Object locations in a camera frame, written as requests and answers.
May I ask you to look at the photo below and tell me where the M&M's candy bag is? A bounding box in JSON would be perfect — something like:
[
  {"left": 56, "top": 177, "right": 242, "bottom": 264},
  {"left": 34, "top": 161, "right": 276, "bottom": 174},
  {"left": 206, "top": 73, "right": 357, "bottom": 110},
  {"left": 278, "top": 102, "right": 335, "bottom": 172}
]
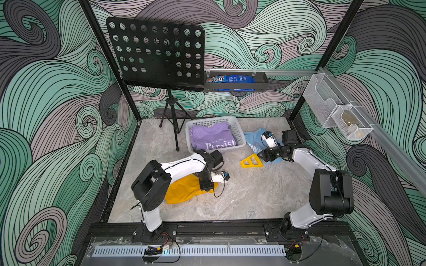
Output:
[{"left": 206, "top": 75, "right": 227, "bottom": 83}]

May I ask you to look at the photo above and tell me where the black perforated music stand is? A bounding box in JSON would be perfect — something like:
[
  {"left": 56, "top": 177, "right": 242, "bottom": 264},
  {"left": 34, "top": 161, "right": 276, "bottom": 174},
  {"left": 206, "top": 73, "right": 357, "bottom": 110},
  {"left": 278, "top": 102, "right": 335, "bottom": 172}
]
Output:
[{"left": 106, "top": 17, "right": 205, "bottom": 135}]

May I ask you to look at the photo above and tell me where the light blue t-shirt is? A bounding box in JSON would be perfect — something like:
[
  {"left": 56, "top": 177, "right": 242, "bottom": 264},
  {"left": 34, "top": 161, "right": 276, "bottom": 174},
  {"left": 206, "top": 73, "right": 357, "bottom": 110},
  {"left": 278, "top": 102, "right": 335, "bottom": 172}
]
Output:
[{"left": 244, "top": 127, "right": 284, "bottom": 164}]

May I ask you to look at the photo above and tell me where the left electronics board with wires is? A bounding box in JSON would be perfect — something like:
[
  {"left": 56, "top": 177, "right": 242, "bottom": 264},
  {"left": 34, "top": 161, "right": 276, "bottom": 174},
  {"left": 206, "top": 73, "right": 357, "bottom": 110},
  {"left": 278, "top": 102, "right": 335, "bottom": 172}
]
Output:
[{"left": 142, "top": 232, "right": 182, "bottom": 264}]

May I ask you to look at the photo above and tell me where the yellow t-shirt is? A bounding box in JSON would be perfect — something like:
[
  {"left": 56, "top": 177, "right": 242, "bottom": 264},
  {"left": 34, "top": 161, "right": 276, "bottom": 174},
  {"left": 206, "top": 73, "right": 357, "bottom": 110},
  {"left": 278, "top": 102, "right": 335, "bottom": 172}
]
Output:
[{"left": 165, "top": 175, "right": 206, "bottom": 205}]

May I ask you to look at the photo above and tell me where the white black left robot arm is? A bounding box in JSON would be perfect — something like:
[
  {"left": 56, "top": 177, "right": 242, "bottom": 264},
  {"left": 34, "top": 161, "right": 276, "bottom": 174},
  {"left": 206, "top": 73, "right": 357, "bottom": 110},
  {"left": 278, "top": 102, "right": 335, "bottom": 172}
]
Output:
[{"left": 131, "top": 150, "right": 230, "bottom": 241}]

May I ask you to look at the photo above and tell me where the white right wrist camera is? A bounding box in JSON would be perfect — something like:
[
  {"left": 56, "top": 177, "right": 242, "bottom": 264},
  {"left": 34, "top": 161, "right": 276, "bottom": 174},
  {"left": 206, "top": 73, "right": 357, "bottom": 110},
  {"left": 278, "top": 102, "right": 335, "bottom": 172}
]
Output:
[{"left": 262, "top": 131, "right": 278, "bottom": 148}]

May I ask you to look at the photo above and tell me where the yellow triangle ruler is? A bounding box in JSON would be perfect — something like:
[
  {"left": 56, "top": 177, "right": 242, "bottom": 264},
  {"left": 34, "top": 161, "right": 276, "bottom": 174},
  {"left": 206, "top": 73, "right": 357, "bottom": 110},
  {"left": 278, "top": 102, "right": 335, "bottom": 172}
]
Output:
[{"left": 240, "top": 154, "right": 264, "bottom": 168}]

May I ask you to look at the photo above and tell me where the small clear wall bin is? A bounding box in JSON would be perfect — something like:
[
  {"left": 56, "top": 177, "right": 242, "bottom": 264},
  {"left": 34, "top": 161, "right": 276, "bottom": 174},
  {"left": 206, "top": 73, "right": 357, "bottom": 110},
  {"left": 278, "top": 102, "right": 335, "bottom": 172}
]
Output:
[{"left": 331, "top": 105, "right": 373, "bottom": 141}]

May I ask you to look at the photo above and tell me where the purple Persist t-shirt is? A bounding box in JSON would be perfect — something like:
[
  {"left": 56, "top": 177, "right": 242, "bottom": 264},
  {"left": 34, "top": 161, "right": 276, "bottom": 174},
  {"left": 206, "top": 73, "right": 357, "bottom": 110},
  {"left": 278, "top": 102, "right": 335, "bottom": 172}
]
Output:
[{"left": 189, "top": 122, "right": 237, "bottom": 151}]

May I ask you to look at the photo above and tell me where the clear plastic wall bin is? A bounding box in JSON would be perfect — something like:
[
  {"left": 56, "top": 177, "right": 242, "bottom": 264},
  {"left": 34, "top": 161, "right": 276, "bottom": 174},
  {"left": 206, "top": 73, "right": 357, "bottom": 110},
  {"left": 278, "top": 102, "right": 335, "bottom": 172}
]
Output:
[{"left": 303, "top": 73, "right": 342, "bottom": 128}]

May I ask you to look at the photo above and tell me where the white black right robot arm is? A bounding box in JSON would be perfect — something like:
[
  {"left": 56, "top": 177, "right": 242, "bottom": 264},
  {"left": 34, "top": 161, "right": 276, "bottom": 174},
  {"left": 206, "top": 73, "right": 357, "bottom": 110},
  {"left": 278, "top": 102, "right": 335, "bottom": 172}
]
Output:
[{"left": 258, "top": 130, "right": 355, "bottom": 240}]

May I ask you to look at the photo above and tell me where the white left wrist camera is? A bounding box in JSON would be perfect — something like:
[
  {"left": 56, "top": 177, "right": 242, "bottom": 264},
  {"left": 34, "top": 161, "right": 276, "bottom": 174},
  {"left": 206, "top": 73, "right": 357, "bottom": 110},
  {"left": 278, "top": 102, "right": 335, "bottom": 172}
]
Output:
[{"left": 211, "top": 171, "right": 230, "bottom": 184}]

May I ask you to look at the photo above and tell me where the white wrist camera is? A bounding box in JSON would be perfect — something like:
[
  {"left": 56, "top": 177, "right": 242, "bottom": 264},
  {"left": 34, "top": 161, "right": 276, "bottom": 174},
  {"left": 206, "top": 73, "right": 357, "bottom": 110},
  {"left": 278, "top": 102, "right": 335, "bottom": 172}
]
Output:
[
  {"left": 211, "top": 171, "right": 230, "bottom": 184},
  {"left": 262, "top": 131, "right": 278, "bottom": 148}
]

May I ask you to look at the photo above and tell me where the blue snack packet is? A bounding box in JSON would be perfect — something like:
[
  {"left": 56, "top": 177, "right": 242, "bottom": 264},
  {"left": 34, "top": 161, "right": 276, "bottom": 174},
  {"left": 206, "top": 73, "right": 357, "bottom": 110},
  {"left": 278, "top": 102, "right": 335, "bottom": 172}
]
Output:
[{"left": 225, "top": 75, "right": 255, "bottom": 84}]

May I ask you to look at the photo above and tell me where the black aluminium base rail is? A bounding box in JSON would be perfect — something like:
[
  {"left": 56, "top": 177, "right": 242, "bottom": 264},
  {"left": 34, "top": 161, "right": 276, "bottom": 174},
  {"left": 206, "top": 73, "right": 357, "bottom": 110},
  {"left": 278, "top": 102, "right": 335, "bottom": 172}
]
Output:
[{"left": 86, "top": 219, "right": 352, "bottom": 243}]

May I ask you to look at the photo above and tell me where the right electronics board with wires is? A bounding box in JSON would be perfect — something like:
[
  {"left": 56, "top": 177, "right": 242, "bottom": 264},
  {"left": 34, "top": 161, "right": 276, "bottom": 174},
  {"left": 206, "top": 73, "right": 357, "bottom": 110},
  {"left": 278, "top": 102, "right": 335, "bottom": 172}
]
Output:
[{"left": 286, "top": 238, "right": 323, "bottom": 264}]

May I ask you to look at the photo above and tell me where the white slotted cable duct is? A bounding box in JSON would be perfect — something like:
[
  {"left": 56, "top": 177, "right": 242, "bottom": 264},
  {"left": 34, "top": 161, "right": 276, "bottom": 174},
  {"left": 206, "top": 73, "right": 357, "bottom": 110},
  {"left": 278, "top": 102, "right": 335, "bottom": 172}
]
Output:
[{"left": 91, "top": 244, "right": 286, "bottom": 258}]

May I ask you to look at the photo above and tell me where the white plastic basket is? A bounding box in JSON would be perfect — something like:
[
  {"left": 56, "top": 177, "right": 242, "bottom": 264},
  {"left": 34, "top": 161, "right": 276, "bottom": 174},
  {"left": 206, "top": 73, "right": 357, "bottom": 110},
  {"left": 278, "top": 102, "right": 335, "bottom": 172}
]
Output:
[{"left": 184, "top": 116, "right": 246, "bottom": 153}]

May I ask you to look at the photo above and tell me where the electronics board with wires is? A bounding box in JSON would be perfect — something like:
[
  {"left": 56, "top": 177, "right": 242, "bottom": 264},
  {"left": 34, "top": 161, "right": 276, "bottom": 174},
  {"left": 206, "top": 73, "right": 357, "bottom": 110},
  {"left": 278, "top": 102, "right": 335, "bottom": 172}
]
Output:
[
  {"left": 142, "top": 232, "right": 182, "bottom": 264},
  {"left": 286, "top": 238, "right": 323, "bottom": 264}
]

